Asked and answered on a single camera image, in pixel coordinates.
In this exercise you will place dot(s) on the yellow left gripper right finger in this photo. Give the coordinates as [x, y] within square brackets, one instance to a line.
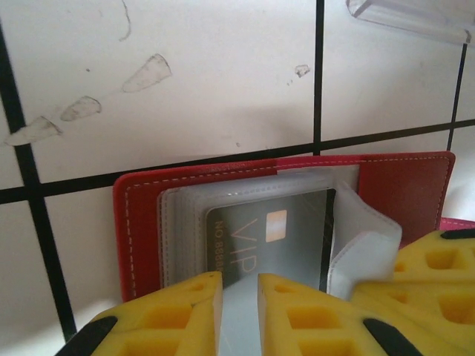
[274, 304]

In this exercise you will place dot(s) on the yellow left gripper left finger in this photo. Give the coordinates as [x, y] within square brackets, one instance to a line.
[167, 319]

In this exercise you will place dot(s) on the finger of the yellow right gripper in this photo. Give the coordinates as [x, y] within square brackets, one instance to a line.
[412, 259]
[419, 311]

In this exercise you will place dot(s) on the black VIP card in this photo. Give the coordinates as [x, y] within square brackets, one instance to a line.
[297, 252]

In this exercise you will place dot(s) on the red card holder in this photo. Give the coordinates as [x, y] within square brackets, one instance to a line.
[401, 193]

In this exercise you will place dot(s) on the clear acrylic card stand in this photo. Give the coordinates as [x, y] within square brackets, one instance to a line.
[408, 22]

